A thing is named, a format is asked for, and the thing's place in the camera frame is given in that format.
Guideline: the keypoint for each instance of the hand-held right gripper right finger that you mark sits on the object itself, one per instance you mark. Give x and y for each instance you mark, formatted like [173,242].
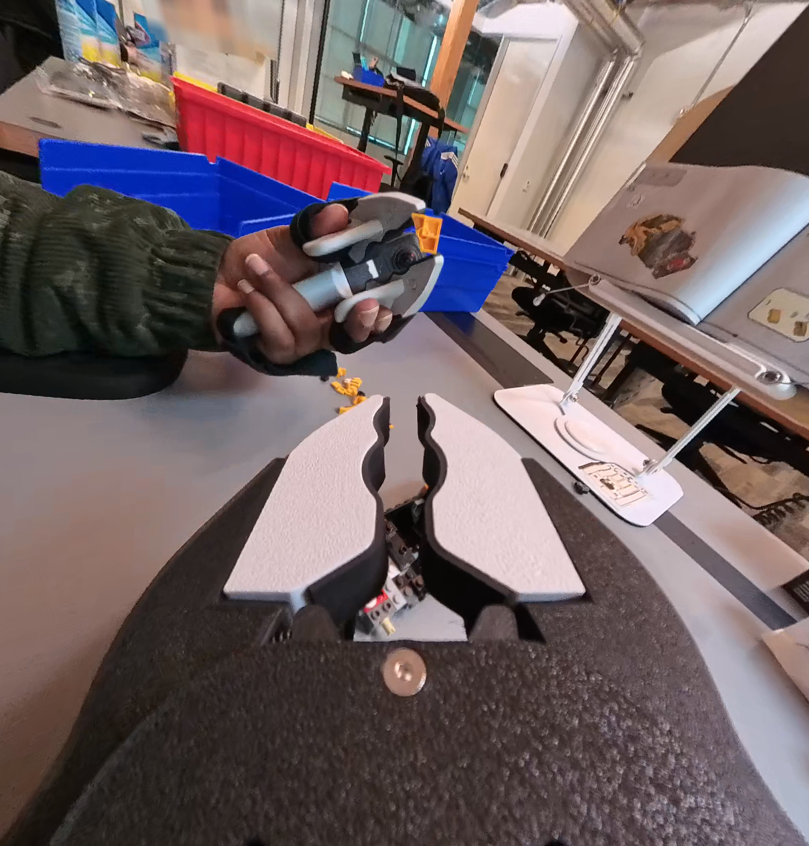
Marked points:
[503,522]

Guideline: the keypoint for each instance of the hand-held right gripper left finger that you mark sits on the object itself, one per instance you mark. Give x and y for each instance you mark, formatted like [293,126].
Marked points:
[312,515]

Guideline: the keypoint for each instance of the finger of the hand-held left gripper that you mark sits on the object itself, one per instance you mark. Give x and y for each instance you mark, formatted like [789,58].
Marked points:
[427,281]
[391,208]

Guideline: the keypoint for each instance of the orange stickered lego slope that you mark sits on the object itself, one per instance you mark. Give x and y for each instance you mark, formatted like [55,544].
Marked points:
[427,234]

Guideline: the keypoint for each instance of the yellow black lego car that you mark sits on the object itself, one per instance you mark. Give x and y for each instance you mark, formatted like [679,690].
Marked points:
[398,568]

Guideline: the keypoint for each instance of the orange lego pieces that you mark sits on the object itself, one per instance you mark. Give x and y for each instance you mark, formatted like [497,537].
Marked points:
[348,387]

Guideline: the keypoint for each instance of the lego instruction booklet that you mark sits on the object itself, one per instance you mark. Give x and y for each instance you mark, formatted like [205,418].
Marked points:
[722,218]

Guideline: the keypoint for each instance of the lego sticker sheet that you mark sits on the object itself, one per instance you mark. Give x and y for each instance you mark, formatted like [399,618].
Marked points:
[613,486]

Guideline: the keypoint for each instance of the lego set box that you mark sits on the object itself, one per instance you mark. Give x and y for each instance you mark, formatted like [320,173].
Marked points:
[807,588]

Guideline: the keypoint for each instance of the person's left hand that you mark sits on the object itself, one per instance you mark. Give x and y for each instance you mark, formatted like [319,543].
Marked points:
[259,310]

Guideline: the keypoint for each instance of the blue jacket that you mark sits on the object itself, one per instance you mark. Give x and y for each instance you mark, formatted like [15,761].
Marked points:
[441,165]

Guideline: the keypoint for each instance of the black office chair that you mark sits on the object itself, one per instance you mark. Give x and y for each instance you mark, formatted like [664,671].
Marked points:
[418,132]
[556,310]

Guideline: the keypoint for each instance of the wooden adjacent desk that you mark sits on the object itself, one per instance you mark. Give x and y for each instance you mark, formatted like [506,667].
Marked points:
[510,231]

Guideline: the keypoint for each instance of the background standing desk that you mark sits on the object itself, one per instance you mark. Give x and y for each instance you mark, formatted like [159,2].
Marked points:
[378,92]

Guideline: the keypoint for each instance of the red storage bin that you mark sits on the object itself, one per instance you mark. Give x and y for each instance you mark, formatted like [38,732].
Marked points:
[266,139]

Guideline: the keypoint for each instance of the white book stand tray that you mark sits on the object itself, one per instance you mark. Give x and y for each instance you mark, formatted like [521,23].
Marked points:
[675,330]

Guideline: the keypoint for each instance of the clear bag of parts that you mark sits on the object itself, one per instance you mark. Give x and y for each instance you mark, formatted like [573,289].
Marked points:
[107,89]

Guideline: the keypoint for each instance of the large white paper bag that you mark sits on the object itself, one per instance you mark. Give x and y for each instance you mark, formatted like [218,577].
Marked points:
[804,661]

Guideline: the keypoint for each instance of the grey side table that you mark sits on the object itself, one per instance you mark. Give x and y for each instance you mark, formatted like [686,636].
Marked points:
[47,116]

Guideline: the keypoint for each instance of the black backdrop panel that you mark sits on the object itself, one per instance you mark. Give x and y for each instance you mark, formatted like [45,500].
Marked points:
[768,79]

